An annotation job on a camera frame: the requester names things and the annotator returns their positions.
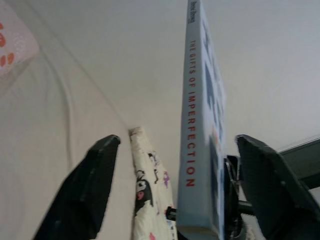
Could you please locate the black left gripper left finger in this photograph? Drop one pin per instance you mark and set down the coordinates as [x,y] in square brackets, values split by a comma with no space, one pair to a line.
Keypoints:
[82,190]

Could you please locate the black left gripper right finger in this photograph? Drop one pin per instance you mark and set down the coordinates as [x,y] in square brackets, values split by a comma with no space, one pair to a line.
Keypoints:
[275,190]

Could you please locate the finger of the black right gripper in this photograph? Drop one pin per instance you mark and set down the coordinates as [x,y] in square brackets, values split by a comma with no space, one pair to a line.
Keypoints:
[171,213]
[232,175]

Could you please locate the cream cartoon print quilt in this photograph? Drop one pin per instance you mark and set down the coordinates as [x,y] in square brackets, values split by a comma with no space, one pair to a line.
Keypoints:
[150,200]

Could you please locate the white blue lettered book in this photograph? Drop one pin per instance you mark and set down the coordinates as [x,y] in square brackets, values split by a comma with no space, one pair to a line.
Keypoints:
[195,150]

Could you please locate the pink patterned pillow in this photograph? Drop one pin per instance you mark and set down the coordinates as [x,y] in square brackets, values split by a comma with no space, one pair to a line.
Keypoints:
[15,45]

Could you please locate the beige sheeted mattress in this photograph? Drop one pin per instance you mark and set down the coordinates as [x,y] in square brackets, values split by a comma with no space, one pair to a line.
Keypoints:
[87,75]

